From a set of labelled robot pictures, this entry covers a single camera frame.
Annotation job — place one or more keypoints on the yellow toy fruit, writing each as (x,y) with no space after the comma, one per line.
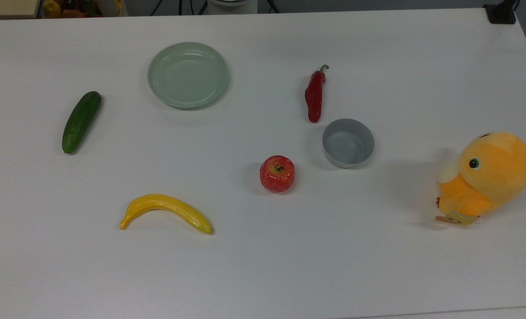
(52,8)

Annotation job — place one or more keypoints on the black table clamp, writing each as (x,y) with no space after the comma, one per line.
(501,14)

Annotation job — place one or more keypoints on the beige cardboard box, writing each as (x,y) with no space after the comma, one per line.
(6,8)

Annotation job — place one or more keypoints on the red chili pepper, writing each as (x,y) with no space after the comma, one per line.
(315,95)

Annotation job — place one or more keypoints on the red apple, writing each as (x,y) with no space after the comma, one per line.
(277,175)

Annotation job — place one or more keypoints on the pale green plate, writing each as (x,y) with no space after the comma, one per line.
(187,75)

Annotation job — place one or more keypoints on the orange plush toy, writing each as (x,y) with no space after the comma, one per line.
(493,173)

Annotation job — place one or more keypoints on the yellow banana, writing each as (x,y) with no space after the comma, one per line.
(165,203)

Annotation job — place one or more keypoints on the grey round bowl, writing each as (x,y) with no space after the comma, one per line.
(347,144)

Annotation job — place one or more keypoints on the black tripod legs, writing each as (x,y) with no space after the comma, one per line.
(180,6)

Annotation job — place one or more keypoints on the clear bin of toy food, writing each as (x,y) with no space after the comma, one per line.
(81,9)

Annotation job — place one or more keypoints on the green cucumber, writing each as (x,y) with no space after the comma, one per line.
(81,122)

